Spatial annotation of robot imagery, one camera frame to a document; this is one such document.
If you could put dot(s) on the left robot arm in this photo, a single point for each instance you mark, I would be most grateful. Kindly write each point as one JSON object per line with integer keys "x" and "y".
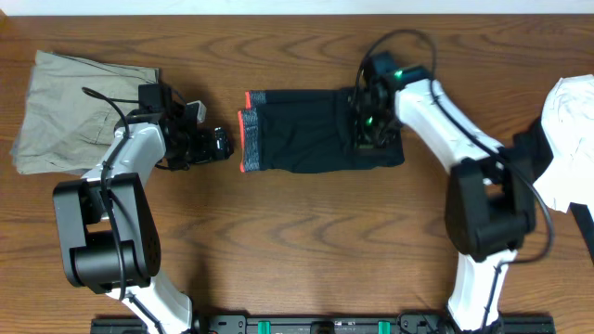
{"x": 108, "y": 238}

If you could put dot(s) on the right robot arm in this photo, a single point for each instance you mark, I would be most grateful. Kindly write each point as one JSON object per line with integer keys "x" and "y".
{"x": 490, "y": 200}

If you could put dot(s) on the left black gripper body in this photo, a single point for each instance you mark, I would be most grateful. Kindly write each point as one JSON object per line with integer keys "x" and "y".
{"x": 196, "y": 148}

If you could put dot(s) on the folded khaki trousers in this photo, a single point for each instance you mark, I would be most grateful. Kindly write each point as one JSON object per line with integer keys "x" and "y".
{"x": 64, "y": 130}

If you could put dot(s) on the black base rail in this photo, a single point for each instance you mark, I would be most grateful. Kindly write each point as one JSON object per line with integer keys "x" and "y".
{"x": 410, "y": 323}

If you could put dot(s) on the black leggings red waistband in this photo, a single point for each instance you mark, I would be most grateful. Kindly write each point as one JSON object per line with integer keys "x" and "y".
{"x": 306, "y": 131}

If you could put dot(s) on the black and white garment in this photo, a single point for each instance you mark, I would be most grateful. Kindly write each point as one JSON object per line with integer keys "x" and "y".
{"x": 561, "y": 144}

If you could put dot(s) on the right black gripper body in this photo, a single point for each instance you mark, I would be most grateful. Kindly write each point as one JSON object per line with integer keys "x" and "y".
{"x": 376, "y": 132}

